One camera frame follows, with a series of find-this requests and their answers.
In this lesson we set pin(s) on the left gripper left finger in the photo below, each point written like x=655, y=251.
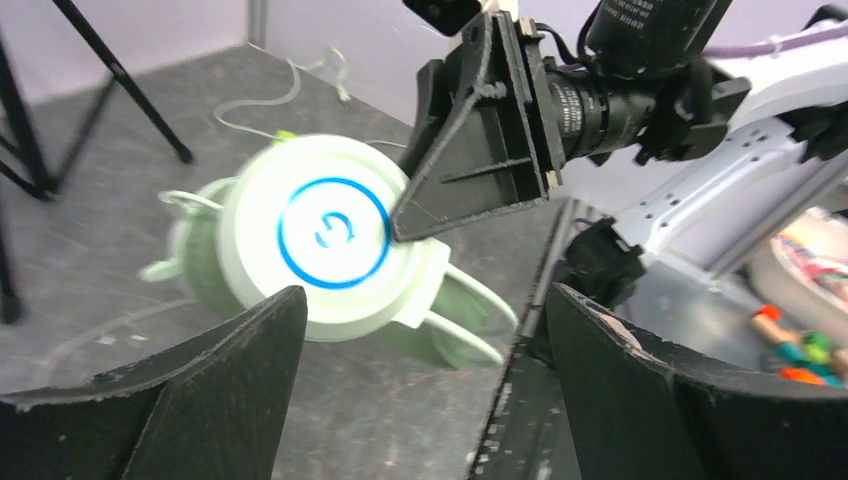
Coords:
x=212, y=407

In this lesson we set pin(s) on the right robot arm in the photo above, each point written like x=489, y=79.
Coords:
x=709, y=101

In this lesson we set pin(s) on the green headphones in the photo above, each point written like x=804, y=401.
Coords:
x=314, y=211

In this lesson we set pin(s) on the black music stand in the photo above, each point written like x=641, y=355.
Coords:
x=80, y=161

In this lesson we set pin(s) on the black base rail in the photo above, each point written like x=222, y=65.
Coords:
x=527, y=433

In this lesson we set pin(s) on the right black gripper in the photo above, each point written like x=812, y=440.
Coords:
x=494, y=126

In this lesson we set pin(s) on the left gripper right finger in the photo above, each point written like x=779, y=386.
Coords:
x=642, y=407

